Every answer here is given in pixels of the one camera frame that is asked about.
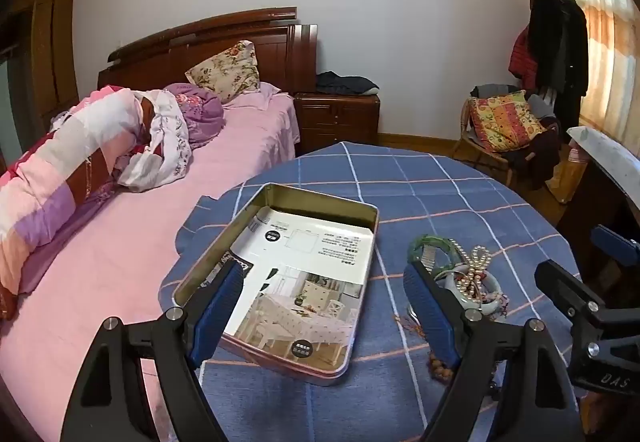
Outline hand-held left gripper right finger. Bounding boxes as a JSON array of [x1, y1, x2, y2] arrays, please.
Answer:
[[402, 262, 586, 442]]

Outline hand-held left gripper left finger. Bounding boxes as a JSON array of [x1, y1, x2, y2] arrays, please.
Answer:
[[60, 259, 246, 442]]

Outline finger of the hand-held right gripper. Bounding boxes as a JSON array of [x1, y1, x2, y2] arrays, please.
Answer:
[[591, 225, 640, 267], [534, 259, 640, 394]]

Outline silver wristwatch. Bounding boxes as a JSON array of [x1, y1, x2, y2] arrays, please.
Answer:
[[417, 242, 453, 273]]

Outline white jade bangle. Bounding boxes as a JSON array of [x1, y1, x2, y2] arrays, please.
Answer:
[[435, 269, 501, 315]]

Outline pearl bead necklace red tassel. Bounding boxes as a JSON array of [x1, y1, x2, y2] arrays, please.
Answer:
[[447, 238, 496, 303]]

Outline brown wooden bead bracelet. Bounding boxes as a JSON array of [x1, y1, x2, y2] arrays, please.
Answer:
[[427, 351, 457, 380]]

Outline green jade bangle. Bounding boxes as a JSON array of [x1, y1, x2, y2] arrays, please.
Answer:
[[407, 234, 468, 273]]

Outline pink metal tin box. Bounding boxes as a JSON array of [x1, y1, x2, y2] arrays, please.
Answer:
[[171, 182, 380, 387]]

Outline dark wooden cabinet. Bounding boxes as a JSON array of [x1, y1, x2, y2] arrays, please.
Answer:
[[555, 157, 640, 283]]

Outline printed paper leaflet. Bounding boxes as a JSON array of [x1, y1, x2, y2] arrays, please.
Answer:
[[222, 206, 375, 370]]

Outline grey flat board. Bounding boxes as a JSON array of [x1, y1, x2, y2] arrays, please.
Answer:
[[566, 126, 640, 215]]

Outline yellow bag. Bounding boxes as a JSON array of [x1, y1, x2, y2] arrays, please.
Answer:
[[545, 147, 588, 205]]

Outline bed with pink sheet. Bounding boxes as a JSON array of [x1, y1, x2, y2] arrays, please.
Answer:
[[0, 92, 301, 442]]

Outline blue plaid tablecloth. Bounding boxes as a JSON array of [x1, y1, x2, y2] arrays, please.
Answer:
[[159, 141, 593, 442]]

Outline dark maroon garment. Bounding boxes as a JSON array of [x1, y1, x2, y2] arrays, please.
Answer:
[[500, 117, 563, 190]]

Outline wicker chair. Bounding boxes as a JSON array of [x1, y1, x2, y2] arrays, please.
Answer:
[[452, 84, 561, 187]]

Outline colourful patchwork cushion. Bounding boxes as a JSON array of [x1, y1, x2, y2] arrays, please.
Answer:
[[469, 90, 547, 153]]

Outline white floral cloth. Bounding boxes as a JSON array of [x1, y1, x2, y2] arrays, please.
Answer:
[[117, 89, 193, 193]]

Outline purple blanket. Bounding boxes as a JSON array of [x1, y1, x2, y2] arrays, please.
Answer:
[[162, 82, 226, 150]]

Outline black hanging coat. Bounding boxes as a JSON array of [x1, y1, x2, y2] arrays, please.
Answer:
[[530, 0, 588, 123]]

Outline wooden nightstand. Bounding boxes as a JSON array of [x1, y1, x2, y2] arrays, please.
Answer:
[[293, 92, 381, 157]]

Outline red hanging jacket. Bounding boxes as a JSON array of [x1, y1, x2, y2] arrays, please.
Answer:
[[508, 24, 538, 82]]

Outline pink patchwork quilt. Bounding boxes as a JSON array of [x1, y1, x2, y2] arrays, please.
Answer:
[[0, 86, 151, 320]]

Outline yellow patterned curtain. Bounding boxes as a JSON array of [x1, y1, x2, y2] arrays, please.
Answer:
[[532, 0, 640, 147]]

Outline floral pillow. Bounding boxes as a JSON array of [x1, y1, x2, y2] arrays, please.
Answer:
[[185, 40, 261, 103]]

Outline dark folded clothes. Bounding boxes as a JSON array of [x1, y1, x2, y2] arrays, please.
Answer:
[[316, 70, 381, 96]]

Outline wooden headboard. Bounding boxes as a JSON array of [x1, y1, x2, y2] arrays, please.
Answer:
[[96, 6, 319, 97]]

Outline wooden wardrobe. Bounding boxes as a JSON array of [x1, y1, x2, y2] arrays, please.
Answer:
[[0, 0, 81, 163]]

